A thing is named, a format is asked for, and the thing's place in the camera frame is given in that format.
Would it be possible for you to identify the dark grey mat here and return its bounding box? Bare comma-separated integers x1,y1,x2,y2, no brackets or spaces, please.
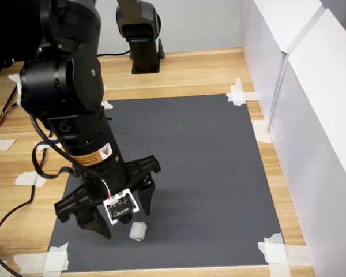
47,93,285,272

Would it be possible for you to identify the white camera box with board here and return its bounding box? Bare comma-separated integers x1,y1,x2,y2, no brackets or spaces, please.
103,188,140,226

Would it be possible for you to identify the black cable by white block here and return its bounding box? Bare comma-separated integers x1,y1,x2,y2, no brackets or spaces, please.
0,249,24,277

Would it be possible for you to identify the long black camera cable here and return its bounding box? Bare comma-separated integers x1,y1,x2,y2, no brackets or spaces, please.
0,114,78,242

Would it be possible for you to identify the black cable with coloured wires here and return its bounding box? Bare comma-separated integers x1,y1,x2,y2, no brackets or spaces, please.
0,49,132,130

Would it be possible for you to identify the white partition panel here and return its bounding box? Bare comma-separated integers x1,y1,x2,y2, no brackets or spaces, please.
239,0,326,130
269,8,346,277

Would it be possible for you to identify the thin black cable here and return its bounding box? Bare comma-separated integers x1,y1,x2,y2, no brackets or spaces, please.
0,85,18,128

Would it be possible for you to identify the small white plastic terminal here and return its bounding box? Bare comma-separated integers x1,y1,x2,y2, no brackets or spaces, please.
129,221,148,242

